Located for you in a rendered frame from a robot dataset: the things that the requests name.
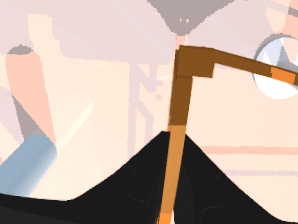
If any light blue cylinder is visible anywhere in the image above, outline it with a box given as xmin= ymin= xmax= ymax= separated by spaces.
xmin=0 ymin=133 xmax=57 ymax=197

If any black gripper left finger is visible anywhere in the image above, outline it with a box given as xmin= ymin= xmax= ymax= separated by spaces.
xmin=0 ymin=131 xmax=170 ymax=224

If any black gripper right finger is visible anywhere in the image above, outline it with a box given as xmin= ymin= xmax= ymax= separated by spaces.
xmin=173 ymin=133 xmax=298 ymax=224

